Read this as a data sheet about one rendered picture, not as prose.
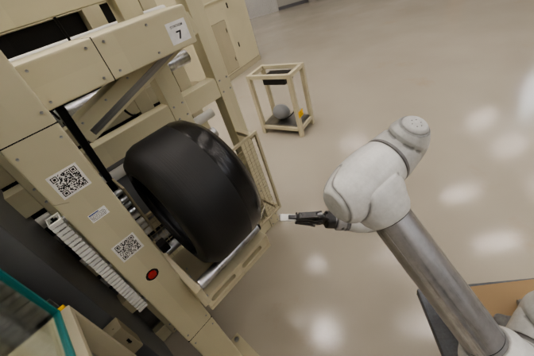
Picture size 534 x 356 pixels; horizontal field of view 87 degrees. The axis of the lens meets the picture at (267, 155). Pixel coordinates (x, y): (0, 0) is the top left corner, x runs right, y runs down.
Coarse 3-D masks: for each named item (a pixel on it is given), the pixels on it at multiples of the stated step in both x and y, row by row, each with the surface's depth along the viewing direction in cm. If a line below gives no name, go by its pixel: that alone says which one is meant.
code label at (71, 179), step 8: (64, 168) 73; (72, 168) 74; (56, 176) 72; (64, 176) 73; (72, 176) 74; (80, 176) 76; (56, 184) 72; (64, 184) 73; (72, 184) 75; (80, 184) 76; (88, 184) 78; (64, 192) 74; (72, 192) 75
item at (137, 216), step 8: (112, 184) 134; (120, 184) 127; (120, 192) 125; (120, 200) 125; (128, 200) 129; (128, 208) 142; (136, 208) 134; (136, 216) 133; (144, 216) 134; (144, 224) 137
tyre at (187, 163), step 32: (160, 128) 108; (192, 128) 98; (128, 160) 96; (160, 160) 88; (192, 160) 90; (224, 160) 93; (160, 192) 86; (192, 192) 86; (224, 192) 91; (256, 192) 101; (192, 224) 87; (224, 224) 92; (256, 224) 108; (224, 256) 101
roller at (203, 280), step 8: (256, 232) 123; (248, 240) 120; (240, 248) 118; (232, 256) 116; (216, 264) 113; (224, 264) 113; (208, 272) 110; (216, 272) 111; (200, 280) 108; (208, 280) 109
